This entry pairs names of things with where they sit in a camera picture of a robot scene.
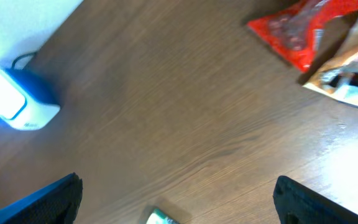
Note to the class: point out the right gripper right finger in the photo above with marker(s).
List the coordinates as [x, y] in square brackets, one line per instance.
[297, 204]

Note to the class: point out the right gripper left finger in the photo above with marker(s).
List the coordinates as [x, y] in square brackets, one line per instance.
[56, 203]

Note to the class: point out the green tissue pack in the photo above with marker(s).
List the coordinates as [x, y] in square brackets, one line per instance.
[159, 217]

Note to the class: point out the yellow wet wipes pack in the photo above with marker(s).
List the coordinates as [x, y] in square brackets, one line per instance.
[338, 77]

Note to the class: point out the red snack bag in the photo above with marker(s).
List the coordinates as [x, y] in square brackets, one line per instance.
[295, 32]

